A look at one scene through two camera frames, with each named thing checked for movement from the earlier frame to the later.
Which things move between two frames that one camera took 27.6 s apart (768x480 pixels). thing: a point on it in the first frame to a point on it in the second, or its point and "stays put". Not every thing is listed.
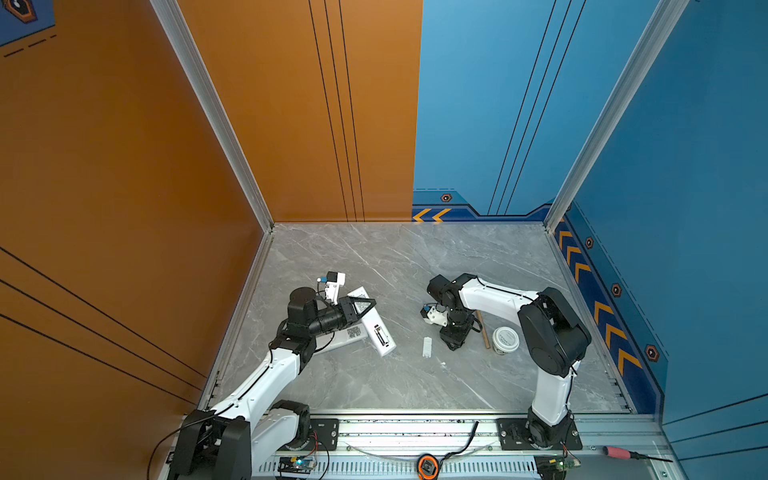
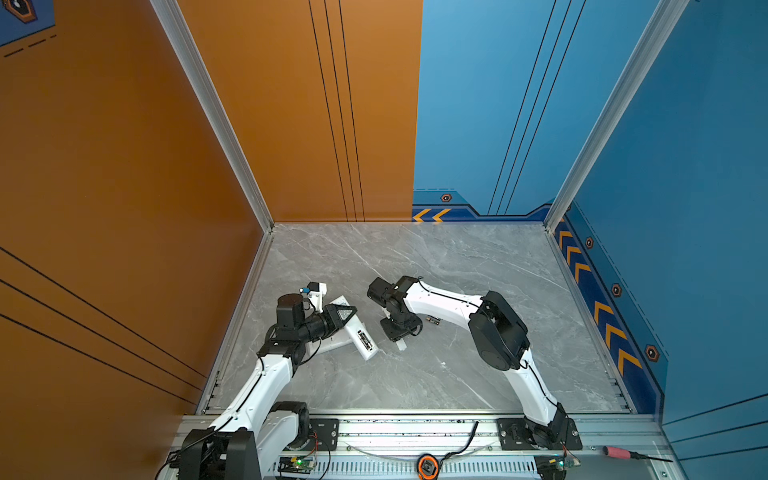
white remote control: [374, 323] to [358, 331]
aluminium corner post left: [192, 57] stays put
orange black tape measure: [427, 467] stays put
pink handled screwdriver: [628, 454] stays put
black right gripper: [453, 339] to [393, 336]
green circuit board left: [296, 465] stays put
